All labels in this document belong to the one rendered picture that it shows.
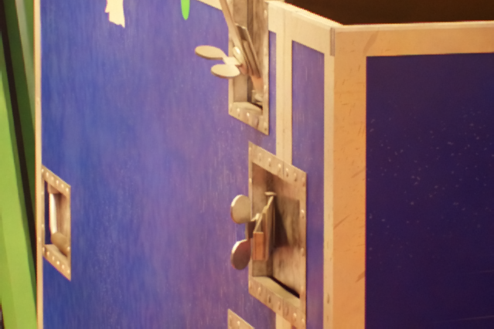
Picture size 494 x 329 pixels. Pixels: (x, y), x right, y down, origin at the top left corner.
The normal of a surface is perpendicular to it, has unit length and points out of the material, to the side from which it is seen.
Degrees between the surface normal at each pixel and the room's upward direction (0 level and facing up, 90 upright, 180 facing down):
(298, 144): 90
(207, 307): 90
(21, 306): 76
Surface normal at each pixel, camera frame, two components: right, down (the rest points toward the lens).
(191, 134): -0.97, 0.04
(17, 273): 0.58, -0.12
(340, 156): 0.26, 0.15
